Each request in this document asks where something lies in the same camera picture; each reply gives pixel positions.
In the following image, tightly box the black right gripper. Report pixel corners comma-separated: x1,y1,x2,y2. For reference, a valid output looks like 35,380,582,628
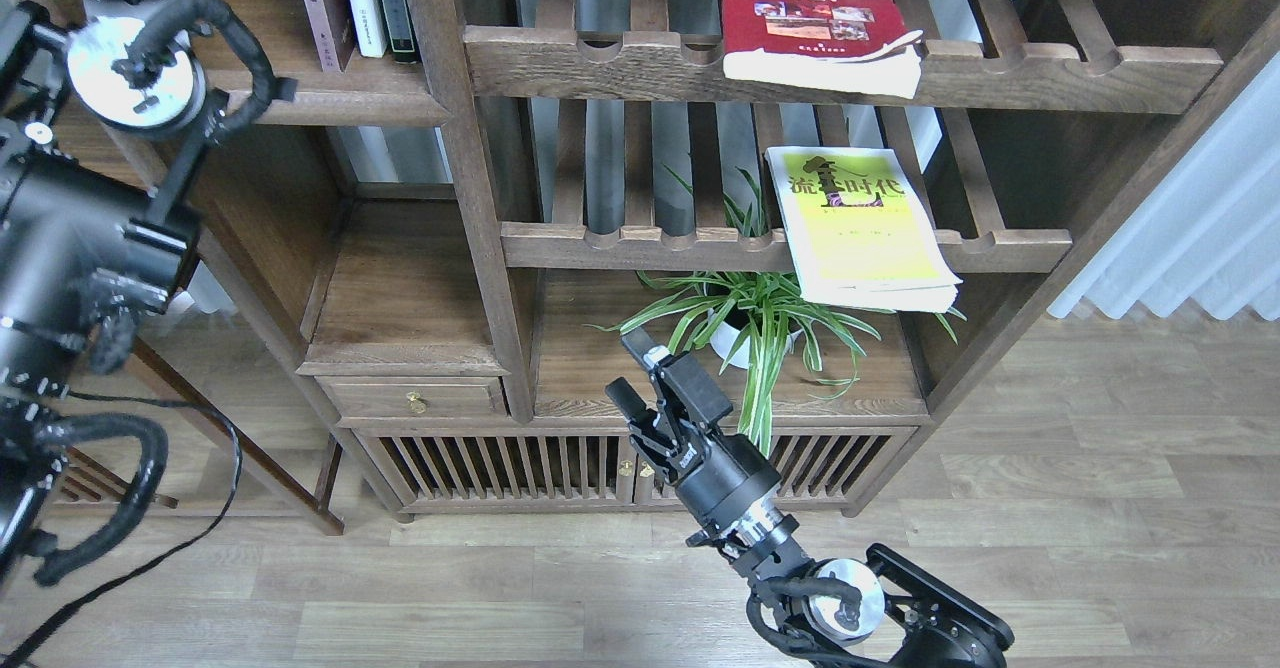
605,329,782,549

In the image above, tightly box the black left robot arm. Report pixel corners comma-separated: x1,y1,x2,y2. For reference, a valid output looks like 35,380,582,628
1,0,296,587

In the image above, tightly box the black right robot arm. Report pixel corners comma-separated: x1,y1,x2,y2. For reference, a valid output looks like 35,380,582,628
605,329,1015,667

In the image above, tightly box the red book on top shelf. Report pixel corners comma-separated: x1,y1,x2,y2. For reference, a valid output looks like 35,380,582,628
721,0,923,99

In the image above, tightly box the white plant pot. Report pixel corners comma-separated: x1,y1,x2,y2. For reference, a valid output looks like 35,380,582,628
710,308,803,369

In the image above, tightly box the green spider plant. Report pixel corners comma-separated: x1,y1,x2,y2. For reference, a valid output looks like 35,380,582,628
614,147,960,450

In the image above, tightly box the dark wooden bookshelf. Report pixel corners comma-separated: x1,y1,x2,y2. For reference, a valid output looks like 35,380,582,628
195,0,1277,516

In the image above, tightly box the yellow green book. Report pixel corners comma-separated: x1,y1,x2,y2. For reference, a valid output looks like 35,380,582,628
765,147,961,314

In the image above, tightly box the brass drawer knob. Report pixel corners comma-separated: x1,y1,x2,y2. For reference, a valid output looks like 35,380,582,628
404,392,428,416

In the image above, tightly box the dark grey upright book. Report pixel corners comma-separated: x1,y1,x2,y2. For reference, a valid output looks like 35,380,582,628
381,0,420,65

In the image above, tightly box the white upright book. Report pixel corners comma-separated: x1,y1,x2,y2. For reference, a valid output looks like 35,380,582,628
349,0,389,58

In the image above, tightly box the white curtain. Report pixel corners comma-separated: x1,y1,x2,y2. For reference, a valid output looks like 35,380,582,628
1048,58,1279,321

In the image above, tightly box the wooden side table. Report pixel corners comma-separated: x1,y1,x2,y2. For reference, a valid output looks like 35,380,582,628
0,86,346,534

